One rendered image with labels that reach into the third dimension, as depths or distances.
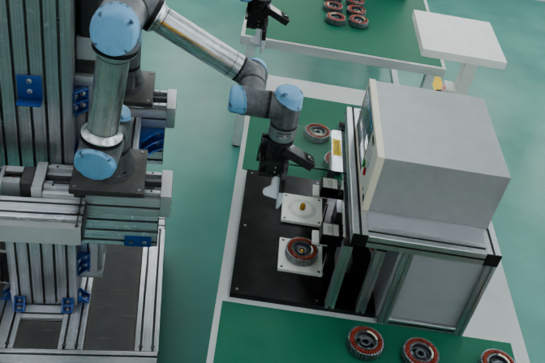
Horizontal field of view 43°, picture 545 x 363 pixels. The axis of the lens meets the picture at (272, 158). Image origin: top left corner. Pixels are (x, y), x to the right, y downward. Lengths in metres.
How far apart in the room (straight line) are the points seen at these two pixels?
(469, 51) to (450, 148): 0.93
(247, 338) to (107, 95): 0.84
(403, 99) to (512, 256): 1.85
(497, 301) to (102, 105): 1.48
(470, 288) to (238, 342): 0.72
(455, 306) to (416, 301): 0.12
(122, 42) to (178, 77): 2.96
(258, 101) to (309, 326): 0.78
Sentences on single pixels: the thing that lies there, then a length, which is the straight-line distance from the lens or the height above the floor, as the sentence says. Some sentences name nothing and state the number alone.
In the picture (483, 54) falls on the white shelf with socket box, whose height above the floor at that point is 1.21.
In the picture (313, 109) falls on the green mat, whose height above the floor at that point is 0.75.
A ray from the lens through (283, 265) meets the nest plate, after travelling 2.34.
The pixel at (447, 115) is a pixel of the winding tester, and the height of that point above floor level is 1.32.
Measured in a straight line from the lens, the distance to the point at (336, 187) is 2.47.
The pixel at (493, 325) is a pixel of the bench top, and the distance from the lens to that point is 2.47.
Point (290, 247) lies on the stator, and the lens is 2.35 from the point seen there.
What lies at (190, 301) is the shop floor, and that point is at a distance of 3.22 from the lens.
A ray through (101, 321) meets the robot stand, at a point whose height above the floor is 0.21.
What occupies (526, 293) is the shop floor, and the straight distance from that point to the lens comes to 3.79.
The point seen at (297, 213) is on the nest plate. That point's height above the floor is 0.78.
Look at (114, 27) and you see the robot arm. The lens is 1.73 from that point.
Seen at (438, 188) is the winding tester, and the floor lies 1.24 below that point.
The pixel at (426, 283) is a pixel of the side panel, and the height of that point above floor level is 0.95.
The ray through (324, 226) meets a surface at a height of 0.92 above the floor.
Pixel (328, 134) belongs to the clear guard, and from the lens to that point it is 2.47.
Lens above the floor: 2.45
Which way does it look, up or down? 37 degrees down
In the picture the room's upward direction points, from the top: 11 degrees clockwise
